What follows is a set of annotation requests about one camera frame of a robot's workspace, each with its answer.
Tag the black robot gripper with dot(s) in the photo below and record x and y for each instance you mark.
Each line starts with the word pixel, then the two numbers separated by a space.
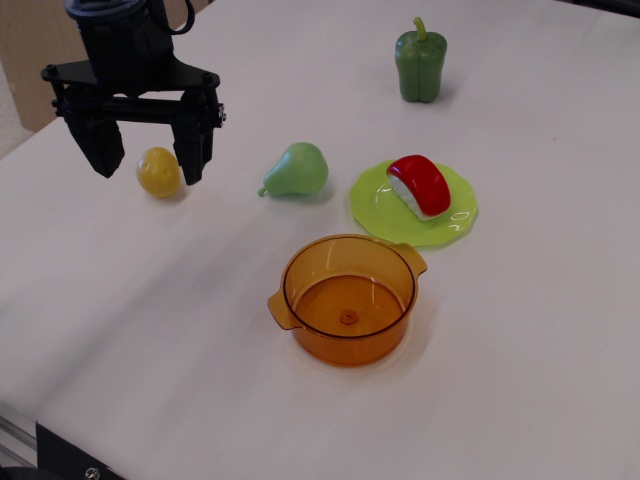
pixel 131 52

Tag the red and white toy sushi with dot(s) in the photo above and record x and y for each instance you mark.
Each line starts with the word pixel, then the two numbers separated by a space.
pixel 419 183

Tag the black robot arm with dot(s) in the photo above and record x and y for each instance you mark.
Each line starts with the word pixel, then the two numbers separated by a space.
pixel 153 108

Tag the light green plastic plate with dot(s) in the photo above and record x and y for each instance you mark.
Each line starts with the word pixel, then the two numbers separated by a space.
pixel 376 207

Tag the yellow toy lemon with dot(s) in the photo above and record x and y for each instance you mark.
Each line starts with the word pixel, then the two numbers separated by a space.
pixel 158 172

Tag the green toy pear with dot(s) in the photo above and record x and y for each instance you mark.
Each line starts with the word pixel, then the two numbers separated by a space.
pixel 301 170

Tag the orange transparent plastic pot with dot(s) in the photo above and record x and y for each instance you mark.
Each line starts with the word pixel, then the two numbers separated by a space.
pixel 347 299

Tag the green toy bell pepper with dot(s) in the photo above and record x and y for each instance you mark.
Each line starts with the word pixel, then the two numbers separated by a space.
pixel 419 60

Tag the aluminium table frame rail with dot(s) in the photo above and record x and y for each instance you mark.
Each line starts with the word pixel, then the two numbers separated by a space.
pixel 18 439

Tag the black corner bracket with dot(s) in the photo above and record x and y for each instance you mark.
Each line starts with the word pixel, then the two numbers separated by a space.
pixel 63 459

